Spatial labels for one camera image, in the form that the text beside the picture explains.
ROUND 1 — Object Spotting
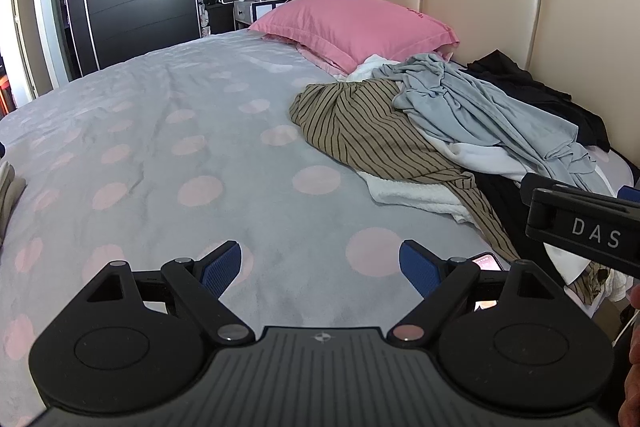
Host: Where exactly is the grey long-sleeve shirt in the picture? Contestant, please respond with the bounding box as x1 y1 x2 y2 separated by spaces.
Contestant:
372 53 611 195

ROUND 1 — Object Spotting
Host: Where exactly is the folded clothes stack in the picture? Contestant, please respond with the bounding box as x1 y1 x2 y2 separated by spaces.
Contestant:
0 161 26 245

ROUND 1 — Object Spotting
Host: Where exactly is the black garment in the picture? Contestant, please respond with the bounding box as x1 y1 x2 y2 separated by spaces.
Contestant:
465 50 611 153

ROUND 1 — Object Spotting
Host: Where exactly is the pink pillow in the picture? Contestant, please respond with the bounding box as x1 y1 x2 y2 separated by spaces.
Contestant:
250 0 459 74

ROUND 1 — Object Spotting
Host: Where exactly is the brown striped garment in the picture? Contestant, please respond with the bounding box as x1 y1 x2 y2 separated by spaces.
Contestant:
288 79 518 261

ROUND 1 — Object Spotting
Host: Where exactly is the person's right hand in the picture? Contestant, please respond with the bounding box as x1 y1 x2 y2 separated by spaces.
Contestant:
618 314 640 427

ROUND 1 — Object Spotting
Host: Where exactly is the bedside nightstand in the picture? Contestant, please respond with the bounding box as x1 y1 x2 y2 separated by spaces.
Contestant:
233 0 292 30

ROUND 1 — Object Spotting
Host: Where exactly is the white towel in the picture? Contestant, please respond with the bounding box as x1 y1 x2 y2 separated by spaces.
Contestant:
358 171 476 225

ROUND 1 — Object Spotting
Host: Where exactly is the grey pink-dotted bedspread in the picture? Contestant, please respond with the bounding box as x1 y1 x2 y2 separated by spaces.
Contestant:
0 28 636 427

